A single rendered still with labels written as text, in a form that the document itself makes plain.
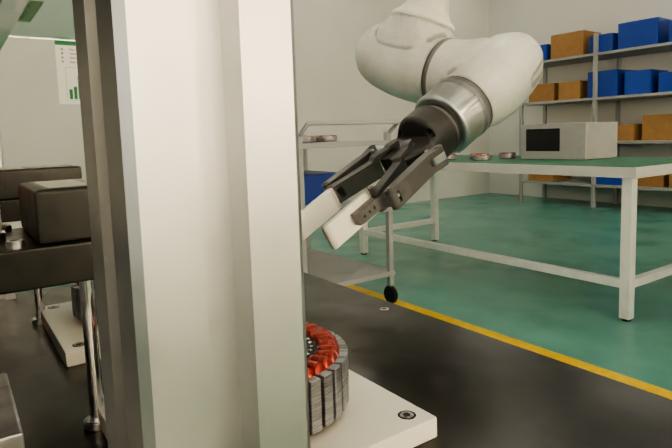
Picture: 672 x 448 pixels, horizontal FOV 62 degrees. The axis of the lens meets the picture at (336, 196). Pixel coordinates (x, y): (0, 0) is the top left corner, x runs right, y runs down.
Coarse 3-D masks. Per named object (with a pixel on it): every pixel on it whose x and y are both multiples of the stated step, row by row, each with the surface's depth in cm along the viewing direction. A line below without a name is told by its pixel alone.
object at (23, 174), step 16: (0, 176) 43; (16, 176) 43; (32, 176) 44; (48, 176) 45; (64, 176) 45; (80, 176) 46; (0, 192) 43; (16, 192) 43; (0, 208) 43; (16, 208) 43
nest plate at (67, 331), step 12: (48, 312) 53; (60, 312) 52; (72, 312) 52; (48, 324) 49; (60, 324) 49; (72, 324) 49; (60, 336) 46; (72, 336) 46; (60, 348) 44; (72, 348) 43; (72, 360) 43; (84, 360) 43
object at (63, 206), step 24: (24, 192) 26; (48, 192) 23; (72, 192) 23; (24, 216) 26; (48, 216) 23; (72, 216) 24; (24, 240) 24; (48, 240) 23; (72, 240) 24; (0, 264) 22; (24, 264) 22; (48, 264) 23; (72, 264) 23; (0, 288) 22; (24, 288) 22
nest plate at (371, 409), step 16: (352, 384) 35; (368, 384) 35; (352, 400) 33; (368, 400) 33; (384, 400) 33; (400, 400) 33; (352, 416) 31; (368, 416) 31; (384, 416) 31; (400, 416) 31; (416, 416) 31; (432, 416) 31; (320, 432) 30; (336, 432) 30; (352, 432) 30; (368, 432) 30; (384, 432) 30; (400, 432) 30; (416, 432) 30; (432, 432) 31
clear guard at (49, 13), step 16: (32, 0) 47; (48, 0) 47; (64, 0) 47; (32, 16) 53; (48, 16) 53; (64, 16) 53; (16, 32) 60; (32, 32) 60; (48, 32) 61; (64, 32) 61
